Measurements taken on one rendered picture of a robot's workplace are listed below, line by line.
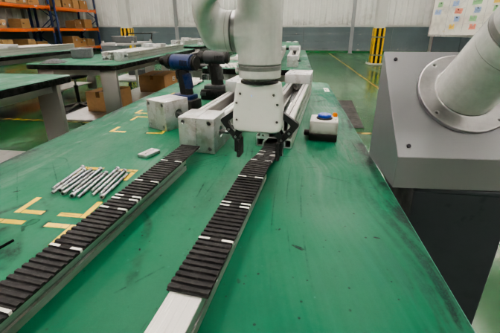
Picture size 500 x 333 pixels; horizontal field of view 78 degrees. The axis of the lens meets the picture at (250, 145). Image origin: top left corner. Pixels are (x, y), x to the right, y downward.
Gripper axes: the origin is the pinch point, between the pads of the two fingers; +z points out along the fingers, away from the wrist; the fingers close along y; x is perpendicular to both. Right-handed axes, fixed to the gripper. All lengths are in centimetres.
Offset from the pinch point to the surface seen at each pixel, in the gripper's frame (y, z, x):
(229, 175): -6.4, 6.0, -1.2
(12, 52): -373, 3, 258
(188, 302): 0.7, 3.0, -37.9
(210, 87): -39, 0, 72
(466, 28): 228, -25, 564
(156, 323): -1.4, 3.0, -41.1
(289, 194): 7.6, 6.0, -6.3
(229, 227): 1.0, 2.6, -24.2
